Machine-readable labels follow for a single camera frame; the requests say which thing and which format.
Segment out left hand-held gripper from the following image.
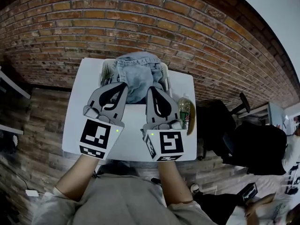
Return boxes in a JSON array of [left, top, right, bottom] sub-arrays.
[[79, 82, 129, 160]]

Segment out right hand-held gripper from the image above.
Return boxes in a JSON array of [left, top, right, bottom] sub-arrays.
[[140, 86, 184, 162]]

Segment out white plastic basket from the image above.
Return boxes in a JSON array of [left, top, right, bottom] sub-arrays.
[[100, 58, 173, 105]]

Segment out blue denim clothes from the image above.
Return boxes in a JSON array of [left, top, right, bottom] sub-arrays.
[[114, 52, 165, 104]]

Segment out person's left forearm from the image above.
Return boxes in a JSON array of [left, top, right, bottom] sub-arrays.
[[55, 153, 101, 203]]

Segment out person's right forearm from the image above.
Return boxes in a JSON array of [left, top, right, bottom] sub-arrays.
[[157, 160, 194, 207]]

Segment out yellow banana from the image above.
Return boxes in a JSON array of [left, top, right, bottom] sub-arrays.
[[187, 100, 197, 136]]

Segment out green plastic bottle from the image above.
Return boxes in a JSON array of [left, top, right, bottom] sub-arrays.
[[178, 93, 191, 130]]

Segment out person's grey shirt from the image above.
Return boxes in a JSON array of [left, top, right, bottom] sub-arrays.
[[31, 167, 218, 225]]

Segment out black office chair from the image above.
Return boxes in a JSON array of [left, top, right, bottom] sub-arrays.
[[196, 92, 288, 176]]

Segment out white shelf board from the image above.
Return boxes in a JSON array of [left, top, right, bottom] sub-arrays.
[[0, 66, 31, 100], [0, 124, 24, 135]]

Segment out black box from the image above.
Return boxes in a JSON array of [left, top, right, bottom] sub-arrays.
[[242, 182, 259, 203]]

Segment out white desk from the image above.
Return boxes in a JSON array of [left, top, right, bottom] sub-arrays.
[[238, 101, 287, 127]]

